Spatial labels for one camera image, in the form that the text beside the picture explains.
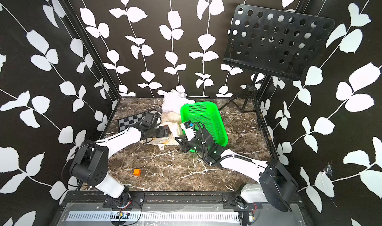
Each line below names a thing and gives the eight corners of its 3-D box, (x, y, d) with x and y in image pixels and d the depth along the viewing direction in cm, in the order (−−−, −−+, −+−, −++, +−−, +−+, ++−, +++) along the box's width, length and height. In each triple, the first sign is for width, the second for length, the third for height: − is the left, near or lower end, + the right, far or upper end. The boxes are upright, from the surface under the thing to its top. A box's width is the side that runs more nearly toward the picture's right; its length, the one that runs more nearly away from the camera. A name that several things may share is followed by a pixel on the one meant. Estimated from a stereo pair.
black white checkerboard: (121, 130, 103) (119, 127, 100) (120, 122, 107) (118, 119, 105) (147, 122, 108) (146, 119, 105) (145, 114, 112) (144, 112, 110)
